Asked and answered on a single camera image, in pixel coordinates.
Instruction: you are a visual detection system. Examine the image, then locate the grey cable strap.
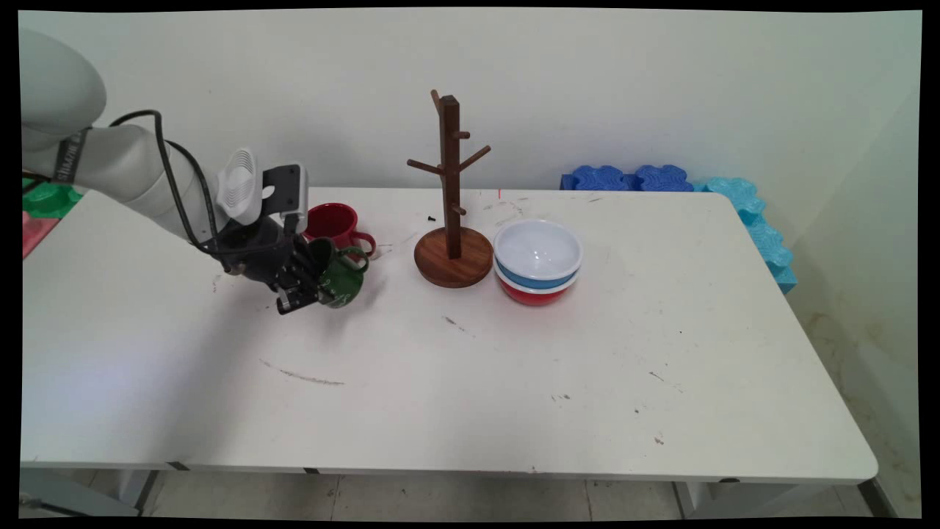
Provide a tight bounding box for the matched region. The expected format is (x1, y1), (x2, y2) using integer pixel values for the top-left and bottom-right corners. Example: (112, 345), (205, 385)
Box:
(51, 129), (93, 184)

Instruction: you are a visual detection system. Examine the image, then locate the green foam mat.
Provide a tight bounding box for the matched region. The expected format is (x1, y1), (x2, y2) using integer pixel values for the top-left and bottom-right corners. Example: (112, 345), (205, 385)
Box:
(22, 176), (84, 220)

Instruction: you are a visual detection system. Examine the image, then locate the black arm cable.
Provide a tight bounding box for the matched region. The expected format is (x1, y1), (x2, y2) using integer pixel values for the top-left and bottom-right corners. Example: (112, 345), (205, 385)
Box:
(22, 109), (294, 258)

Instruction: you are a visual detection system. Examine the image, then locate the grey metal table leg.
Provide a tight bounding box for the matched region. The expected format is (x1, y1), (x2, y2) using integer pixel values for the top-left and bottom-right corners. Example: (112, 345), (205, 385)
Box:
(856, 478), (900, 519)
(132, 470), (164, 517)

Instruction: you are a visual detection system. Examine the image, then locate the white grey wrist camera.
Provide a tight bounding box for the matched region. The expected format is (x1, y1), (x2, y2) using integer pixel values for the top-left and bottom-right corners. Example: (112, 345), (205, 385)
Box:
(217, 147), (310, 236)

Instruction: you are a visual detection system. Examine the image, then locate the red enamel mug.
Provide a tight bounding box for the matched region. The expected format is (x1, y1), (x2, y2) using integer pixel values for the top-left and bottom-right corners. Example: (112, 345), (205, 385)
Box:
(303, 203), (377, 260)

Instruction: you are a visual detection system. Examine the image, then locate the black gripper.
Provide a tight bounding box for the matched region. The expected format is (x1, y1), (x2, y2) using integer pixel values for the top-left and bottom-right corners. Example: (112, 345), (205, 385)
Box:
(220, 217), (333, 316)

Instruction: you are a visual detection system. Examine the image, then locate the blue bowl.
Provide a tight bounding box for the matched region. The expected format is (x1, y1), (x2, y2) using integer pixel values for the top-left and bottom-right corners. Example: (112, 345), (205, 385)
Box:
(496, 261), (579, 290)

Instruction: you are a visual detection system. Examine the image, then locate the red foam mat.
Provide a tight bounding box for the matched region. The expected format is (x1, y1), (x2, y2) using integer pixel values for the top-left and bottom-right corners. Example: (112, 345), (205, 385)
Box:
(22, 212), (61, 260)

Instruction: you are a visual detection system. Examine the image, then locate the light blue foam mat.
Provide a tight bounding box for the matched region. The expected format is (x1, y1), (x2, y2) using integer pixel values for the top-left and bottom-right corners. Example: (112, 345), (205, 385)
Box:
(694, 176), (798, 295)

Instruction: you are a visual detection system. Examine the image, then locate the dark blue foam mat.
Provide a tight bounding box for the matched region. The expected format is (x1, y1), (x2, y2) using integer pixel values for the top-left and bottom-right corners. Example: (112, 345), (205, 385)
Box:
(634, 165), (695, 193)
(560, 165), (637, 192)

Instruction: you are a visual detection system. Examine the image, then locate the white bowl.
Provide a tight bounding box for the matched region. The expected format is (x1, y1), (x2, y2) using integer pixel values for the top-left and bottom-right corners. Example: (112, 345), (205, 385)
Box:
(493, 218), (583, 281)

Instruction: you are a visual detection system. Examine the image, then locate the green enamel mug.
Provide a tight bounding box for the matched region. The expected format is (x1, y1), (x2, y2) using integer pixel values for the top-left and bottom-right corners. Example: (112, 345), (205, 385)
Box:
(308, 237), (370, 310)

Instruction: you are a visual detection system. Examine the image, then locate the dark wooden mug tree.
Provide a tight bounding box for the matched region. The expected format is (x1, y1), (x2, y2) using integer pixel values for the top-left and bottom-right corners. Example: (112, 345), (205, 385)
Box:
(406, 90), (494, 289)

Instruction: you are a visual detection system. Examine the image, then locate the red bowl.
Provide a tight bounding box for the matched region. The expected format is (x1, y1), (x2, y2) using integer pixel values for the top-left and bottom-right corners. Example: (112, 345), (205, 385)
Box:
(497, 273), (578, 307)

